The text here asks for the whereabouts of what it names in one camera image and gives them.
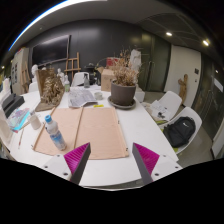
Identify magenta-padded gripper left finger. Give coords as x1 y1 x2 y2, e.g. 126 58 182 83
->
41 142 92 186

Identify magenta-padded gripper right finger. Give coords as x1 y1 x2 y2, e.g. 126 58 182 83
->
131 142 184 186

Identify white blue-capped drink bottle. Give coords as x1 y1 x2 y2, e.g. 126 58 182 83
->
44 114 67 152

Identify black backpack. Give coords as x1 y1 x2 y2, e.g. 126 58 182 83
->
163 116 196 148

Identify papers on chair seat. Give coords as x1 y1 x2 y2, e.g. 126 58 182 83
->
150 99 173 122

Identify red pencil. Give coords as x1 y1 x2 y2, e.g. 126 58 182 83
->
18 128 25 149

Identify open grey newspaper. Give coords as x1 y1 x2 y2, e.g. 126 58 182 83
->
67 87 98 109

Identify dark round plant saucer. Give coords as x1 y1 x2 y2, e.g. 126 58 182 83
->
107 95 137 110

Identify white plastic chair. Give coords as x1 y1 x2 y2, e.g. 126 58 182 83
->
159 106 203 155
71 71 90 88
151 90 183 126
28 81 39 93

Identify colourful purple blue book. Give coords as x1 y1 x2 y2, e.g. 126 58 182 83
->
7 107 32 134

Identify dried plant in dark pot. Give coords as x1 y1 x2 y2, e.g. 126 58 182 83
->
109 49 141 106

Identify golden rock sculpture on board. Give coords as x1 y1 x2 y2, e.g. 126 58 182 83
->
34 68 66 113

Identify grey spray bottle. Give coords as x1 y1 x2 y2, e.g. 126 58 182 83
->
83 73 91 89

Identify wooden figure carving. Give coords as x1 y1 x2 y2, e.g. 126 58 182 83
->
177 73 189 104

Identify stack of black boxes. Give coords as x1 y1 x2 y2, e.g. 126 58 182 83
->
1 93 26 118

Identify brown cardboard box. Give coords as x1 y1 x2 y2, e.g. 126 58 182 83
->
97 66 116 93

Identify white plaster bust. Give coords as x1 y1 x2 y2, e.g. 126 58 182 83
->
30 64 40 84
56 68 65 84

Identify wooden easel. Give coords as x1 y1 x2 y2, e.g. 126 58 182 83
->
63 51 82 83
21 61 31 94

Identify white plaster statue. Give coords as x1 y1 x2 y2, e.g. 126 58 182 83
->
129 49 143 73

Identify red box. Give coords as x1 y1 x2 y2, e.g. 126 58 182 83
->
105 56 120 69

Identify white tall cabinet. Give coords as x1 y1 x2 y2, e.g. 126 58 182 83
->
10 46 31 96

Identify long bright ceiling light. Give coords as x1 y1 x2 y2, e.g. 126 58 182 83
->
8 0 108 51

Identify black wall screen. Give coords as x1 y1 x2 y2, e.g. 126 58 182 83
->
31 34 72 68

